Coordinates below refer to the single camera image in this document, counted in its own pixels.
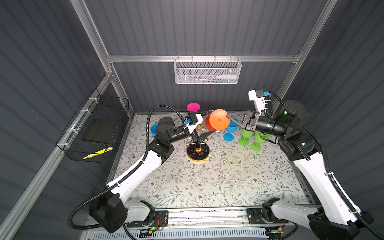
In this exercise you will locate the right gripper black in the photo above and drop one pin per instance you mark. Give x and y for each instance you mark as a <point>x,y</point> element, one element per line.
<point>248,121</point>

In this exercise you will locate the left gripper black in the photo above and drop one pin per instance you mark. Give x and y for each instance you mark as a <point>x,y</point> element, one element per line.
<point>200,138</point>

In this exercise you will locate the blue wine glass front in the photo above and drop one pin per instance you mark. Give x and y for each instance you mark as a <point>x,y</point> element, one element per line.
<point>228,136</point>

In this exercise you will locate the blue wine glass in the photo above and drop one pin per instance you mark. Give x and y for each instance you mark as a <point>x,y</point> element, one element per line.
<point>153,129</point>
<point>228,136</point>

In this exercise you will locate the red wine glass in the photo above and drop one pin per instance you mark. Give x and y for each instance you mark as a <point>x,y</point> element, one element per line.
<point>217,120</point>

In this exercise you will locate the green wine glass front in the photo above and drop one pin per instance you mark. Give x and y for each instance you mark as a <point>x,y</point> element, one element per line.
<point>244,140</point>

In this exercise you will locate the green wine glass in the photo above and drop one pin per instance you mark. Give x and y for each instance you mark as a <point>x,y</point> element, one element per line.
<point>260,138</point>
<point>244,140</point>

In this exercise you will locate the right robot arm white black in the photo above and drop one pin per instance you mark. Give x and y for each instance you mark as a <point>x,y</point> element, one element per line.
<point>337,218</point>

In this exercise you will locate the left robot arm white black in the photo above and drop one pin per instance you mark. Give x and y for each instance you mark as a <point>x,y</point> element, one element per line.
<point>111,210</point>

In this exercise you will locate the pink wine glass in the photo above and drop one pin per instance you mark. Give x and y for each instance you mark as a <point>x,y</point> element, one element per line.
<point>193,107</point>

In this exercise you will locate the white marker in basket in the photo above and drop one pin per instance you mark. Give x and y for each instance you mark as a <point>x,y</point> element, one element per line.
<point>225,78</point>

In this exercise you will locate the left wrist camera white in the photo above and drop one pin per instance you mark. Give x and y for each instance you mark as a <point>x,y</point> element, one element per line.
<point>192,121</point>

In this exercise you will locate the white mesh wall basket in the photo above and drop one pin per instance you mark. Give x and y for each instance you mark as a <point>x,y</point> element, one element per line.
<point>199,71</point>

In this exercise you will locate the aluminium front rail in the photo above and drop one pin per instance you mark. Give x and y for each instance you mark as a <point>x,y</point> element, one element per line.
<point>219,223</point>

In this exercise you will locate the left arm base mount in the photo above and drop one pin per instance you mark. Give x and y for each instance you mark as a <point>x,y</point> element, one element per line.
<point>143,214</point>

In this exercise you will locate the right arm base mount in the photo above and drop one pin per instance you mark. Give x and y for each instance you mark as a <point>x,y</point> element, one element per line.
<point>264,214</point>

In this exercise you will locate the black wire wall basket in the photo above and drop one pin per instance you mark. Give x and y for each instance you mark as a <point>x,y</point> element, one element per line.
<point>98,129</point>

